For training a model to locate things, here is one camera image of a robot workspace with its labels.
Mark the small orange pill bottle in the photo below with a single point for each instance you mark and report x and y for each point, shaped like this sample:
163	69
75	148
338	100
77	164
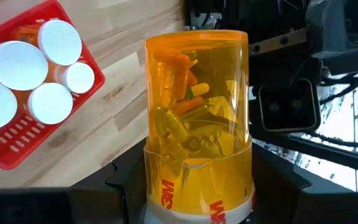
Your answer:
79	77

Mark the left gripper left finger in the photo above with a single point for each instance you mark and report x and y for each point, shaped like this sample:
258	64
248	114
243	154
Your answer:
117	199

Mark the dark grey bulky object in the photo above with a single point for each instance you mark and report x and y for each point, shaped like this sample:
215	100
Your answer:
337	31

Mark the small black camera box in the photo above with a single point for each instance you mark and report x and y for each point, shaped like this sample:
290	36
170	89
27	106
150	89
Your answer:
289	107

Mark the black aluminium table frame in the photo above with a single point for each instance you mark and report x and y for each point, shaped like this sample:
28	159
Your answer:
322	152

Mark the red plastic basket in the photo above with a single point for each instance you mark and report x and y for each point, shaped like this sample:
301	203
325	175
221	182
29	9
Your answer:
20	146

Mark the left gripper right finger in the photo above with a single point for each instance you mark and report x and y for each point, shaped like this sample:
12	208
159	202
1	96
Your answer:
291	199

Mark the silver aluminium bracket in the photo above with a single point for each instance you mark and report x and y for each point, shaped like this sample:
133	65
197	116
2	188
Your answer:
278	42

